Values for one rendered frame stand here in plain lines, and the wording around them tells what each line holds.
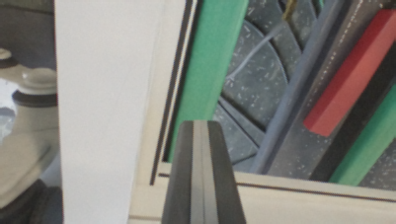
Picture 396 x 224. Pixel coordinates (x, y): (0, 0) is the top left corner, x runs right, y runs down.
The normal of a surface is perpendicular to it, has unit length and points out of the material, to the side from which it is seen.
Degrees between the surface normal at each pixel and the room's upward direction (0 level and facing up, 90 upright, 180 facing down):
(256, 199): 90
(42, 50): 0
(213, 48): 0
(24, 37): 0
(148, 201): 90
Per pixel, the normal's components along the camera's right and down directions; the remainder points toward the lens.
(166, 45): 0.10, 0.45
